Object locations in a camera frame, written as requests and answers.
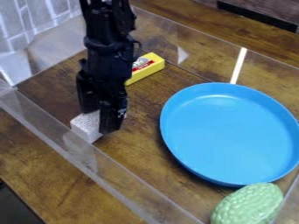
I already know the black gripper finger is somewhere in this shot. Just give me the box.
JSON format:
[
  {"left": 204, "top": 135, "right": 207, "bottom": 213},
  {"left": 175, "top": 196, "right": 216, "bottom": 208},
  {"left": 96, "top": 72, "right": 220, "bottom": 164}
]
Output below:
[{"left": 99, "top": 91, "right": 127, "bottom": 135}]

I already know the white speckled block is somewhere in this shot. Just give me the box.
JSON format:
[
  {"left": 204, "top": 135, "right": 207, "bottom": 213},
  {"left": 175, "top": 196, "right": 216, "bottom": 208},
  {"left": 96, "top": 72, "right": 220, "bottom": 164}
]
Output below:
[{"left": 69, "top": 111, "right": 101, "bottom": 144}]

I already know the clear acrylic enclosure wall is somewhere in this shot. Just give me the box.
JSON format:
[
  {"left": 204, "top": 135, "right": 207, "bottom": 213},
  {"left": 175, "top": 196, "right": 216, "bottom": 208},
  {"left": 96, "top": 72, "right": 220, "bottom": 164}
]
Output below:
[{"left": 0, "top": 0, "right": 299, "bottom": 224}]

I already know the black bar on table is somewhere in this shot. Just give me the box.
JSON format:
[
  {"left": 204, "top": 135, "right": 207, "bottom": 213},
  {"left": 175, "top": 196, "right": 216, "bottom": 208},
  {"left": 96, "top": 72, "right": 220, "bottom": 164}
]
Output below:
[{"left": 216, "top": 0, "right": 299, "bottom": 33}]

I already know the green bumpy toy vegetable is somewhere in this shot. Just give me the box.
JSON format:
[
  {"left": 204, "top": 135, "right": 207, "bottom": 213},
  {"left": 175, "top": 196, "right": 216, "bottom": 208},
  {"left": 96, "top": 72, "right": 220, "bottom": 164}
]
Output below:
[{"left": 209, "top": 183, "right": 284, "bottom": 224}]

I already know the yellow toy block with label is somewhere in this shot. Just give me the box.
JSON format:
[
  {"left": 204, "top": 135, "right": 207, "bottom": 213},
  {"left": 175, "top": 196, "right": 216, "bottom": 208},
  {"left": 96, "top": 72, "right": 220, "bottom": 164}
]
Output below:
[{"left": 125, "top": 52, "right": 164, "bottom": 86}]

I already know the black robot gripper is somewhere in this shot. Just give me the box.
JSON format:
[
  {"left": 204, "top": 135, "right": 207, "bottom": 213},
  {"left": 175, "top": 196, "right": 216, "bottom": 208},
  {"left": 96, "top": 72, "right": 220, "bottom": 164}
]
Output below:
[{"left": 76, "top": 0, "right": 140, "bottom": 114}]

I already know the blue round tray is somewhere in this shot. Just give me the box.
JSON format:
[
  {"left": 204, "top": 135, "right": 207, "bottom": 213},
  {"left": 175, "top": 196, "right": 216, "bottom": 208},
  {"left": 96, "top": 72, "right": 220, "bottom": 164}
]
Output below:
[{"left": 160, "top": 83, "right": 299, "bottom": 187}]

